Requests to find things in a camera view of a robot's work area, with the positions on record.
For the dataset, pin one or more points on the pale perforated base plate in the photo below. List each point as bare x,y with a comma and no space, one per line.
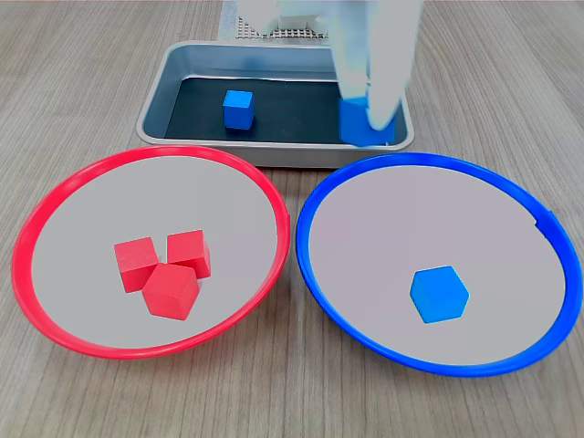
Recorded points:
292,33

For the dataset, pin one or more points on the blue-rimmed white plate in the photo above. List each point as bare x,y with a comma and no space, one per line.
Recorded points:
388,219

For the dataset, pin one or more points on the blue cube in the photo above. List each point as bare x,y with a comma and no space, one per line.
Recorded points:
440,296
353,123
238,111

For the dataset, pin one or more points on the black tray mat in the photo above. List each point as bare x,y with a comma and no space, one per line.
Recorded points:
296,118

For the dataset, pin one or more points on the red-rimmed white plate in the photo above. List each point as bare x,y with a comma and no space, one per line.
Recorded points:
91,205

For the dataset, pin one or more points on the steel tray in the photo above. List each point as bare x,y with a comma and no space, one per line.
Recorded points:
157,109

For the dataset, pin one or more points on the red cube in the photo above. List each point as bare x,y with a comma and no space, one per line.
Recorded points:
187,246
132,262
169,294

